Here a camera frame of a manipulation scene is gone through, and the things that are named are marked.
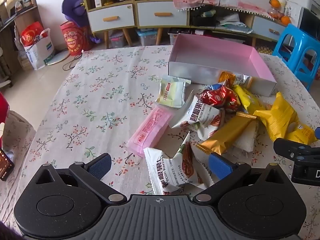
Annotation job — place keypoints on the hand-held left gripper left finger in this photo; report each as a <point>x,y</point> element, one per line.
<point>100,167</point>

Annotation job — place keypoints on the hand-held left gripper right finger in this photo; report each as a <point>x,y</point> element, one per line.
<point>220,167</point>

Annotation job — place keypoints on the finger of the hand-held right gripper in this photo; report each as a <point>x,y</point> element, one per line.
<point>285,146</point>
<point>317,132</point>

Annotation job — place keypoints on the yellow packet with white label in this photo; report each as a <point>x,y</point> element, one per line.
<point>300,132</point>

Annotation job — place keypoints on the large golden yellow packet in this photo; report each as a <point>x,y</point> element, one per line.
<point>277,115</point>

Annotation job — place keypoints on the gold foil bar packet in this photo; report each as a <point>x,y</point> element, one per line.
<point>225,135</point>

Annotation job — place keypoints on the clear packet of white crackers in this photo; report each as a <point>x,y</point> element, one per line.
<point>247,140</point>

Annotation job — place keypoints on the white nut snack packet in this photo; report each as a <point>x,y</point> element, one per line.
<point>197,112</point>
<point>170,170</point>

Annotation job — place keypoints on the lemon yellow snack packet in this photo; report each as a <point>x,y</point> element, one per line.
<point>247,100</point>

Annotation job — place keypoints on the pink wafer packet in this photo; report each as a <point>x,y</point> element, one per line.
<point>150,130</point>

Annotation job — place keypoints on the red snack packet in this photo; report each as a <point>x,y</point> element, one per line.
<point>217,97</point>

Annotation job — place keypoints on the orange and silver snack packet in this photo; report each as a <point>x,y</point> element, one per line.
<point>235,78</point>

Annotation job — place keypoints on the pale green snack packet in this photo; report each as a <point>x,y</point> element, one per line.
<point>172,92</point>

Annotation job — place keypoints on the pink cardboard box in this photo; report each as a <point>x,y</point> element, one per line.
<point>212,52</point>

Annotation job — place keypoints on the blue plastic stool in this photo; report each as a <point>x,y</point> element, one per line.
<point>295,42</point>

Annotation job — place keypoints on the dark patterned box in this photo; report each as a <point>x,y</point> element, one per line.
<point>5,165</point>

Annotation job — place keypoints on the yellow egg tray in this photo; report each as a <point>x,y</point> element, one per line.
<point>265,48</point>

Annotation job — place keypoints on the red cloth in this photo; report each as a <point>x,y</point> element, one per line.
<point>3,120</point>

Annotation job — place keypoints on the white microwave oven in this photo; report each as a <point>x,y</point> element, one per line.
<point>310,21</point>

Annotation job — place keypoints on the small pale blue drawer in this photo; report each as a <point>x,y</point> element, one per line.
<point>267,28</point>

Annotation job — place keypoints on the white round floor base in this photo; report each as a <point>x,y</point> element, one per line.
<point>60,56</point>

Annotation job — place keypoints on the small clear storage box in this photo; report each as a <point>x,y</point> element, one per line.
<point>117,40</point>

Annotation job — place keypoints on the low wooden cabinet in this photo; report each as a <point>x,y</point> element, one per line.
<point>260,17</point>

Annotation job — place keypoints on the white shopping bag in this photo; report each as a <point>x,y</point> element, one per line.
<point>40,52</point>

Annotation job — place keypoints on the red printed bag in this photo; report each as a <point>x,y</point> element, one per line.
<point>75,38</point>

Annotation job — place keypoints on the pile of folded papers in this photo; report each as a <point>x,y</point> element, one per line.
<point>232,22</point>

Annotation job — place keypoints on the orange fruit with leaves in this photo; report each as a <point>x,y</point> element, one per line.
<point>274,2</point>

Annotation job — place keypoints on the clear storage box blue lid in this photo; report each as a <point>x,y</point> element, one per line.
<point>147,37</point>

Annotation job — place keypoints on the pale blue drawer with lock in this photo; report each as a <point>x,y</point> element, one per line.
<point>110,17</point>

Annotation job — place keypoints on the red gift bag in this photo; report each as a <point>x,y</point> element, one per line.
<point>31,33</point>

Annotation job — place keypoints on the wooden drawer cabinet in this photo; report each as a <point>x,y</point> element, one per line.
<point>162,25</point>

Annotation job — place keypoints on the pink floral cloth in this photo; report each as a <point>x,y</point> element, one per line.
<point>225,1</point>

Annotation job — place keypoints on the purple plush toy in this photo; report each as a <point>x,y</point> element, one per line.
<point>73,7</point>

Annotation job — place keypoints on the wide pale blue drawer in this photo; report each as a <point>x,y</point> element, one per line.
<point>162,13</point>

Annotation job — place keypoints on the small white box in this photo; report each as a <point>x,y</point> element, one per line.
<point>98,0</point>

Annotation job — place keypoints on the wooden bookshelf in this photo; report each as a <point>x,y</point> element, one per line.
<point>22,15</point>

